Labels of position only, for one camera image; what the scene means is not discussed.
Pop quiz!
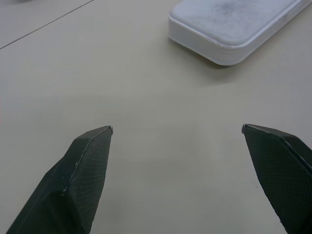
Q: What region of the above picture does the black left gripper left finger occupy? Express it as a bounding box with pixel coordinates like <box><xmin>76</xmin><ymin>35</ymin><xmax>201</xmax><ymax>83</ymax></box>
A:
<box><xmin>5</xmin><ymin>125</ymin><xmax>115</xmax><ymax>234</ymax></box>

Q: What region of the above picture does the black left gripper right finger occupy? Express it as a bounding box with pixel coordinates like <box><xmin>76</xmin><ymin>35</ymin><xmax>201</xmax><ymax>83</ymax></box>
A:
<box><xmin>241</xmin><ymin>123</ymin><xmax>312</xmax><ymax>234</ymax></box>

